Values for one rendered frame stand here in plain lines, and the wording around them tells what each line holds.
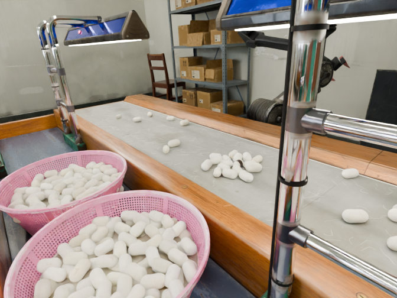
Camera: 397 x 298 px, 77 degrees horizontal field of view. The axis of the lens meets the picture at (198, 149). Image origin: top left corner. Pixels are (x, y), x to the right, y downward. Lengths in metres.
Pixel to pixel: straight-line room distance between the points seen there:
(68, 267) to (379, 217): 0.50
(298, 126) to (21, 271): 0.39
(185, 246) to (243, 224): 0.10
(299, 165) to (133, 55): 5.13
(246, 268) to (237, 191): 0.17
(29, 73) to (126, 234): 4.53
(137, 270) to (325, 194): 0.37
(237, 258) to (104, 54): 4.85
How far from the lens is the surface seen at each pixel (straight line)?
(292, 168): 0.24
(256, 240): 0.38
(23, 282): 0.43
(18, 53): 4.87
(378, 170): 0.66
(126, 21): 0.77
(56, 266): 0.45
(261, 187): 0.54
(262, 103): 1.06
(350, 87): 2.69
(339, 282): 0.36
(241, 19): 0.42
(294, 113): 0.22
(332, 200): 0.54
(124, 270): 0.40
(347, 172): 0.62
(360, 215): 0.49
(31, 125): 1.41
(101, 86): 5.10
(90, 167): 0.71
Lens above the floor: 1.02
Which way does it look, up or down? 23 degrees down
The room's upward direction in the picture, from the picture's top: 3 degrees counter-clockwise
